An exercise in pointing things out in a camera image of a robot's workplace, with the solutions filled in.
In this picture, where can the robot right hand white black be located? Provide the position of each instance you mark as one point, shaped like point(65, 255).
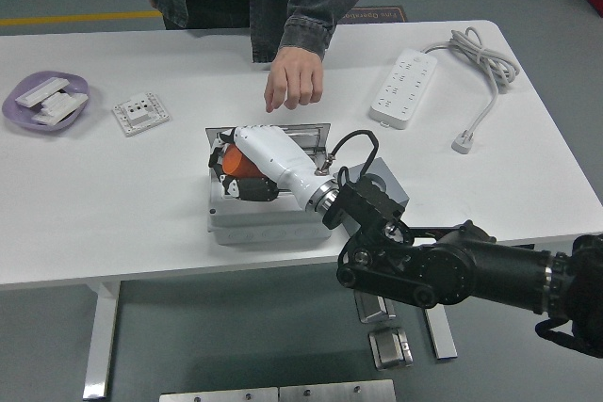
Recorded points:
point(278, 152)

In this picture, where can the person's left hand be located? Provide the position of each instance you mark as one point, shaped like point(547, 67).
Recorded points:
point(294, 77)

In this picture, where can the orange cylinder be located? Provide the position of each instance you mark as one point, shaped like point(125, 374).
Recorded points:
point(235, 164)

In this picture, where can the grey electrical box clear lid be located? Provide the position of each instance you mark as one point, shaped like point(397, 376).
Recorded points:
point(264, 232)

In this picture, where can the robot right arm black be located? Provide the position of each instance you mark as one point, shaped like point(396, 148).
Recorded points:
point(447, 270)

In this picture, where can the grey cube with round hole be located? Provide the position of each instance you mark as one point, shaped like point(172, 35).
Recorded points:
point(393, 185)

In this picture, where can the brown floor sign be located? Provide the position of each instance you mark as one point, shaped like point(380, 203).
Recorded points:
point(381, 16)

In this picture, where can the white power strip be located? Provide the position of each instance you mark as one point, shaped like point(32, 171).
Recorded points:
point(402, 89)

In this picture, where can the white socket panel module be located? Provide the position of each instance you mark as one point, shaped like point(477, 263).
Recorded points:
point(141, 115)

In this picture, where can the long white plastic block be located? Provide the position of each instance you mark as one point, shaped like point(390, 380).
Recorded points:
point(40, 91)

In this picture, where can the small white plastic part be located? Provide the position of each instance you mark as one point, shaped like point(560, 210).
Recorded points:
point(44, 118)

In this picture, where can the purple tray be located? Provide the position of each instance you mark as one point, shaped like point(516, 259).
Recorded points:
point(14, 112)

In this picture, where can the metal latch block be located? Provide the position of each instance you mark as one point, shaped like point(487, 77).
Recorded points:
point(388, 348)

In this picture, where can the white table right leg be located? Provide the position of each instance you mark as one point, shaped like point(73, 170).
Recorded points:
point(443, 341)

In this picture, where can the white table leg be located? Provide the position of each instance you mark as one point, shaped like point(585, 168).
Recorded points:
point(443, 341)
point(101, 341)

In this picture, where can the white table left leg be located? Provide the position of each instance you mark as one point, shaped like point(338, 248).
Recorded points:
point(101, 341)

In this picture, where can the black table control panel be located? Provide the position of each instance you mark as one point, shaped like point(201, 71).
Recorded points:
point(523, 246)

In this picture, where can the white plastic switch part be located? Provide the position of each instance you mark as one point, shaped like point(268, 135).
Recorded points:
point(68, 101)

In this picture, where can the angled metal bracket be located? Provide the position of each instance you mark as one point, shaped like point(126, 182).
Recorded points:
point(372, 312)

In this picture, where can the wide metal base plate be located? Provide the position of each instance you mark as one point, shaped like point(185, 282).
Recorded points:
point(339, 392)

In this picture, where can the narrow metal base plate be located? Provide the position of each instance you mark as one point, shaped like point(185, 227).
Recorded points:
point(216, 396)

